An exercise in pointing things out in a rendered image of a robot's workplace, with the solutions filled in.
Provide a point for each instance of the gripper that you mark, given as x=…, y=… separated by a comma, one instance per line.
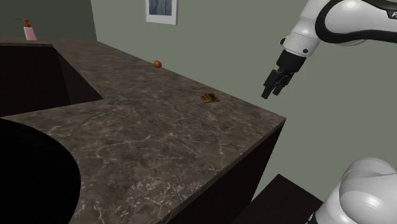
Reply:
x=290, y=62

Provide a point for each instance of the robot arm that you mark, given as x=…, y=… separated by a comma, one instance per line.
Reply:
x=347, y=21

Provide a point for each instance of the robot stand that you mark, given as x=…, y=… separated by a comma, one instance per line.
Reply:
x=279, y=203

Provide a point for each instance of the pink soap dispenser bottle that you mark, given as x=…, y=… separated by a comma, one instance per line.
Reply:
x=29, y=32

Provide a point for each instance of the white framed wall picture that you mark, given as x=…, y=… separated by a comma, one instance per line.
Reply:
x=161, y=11

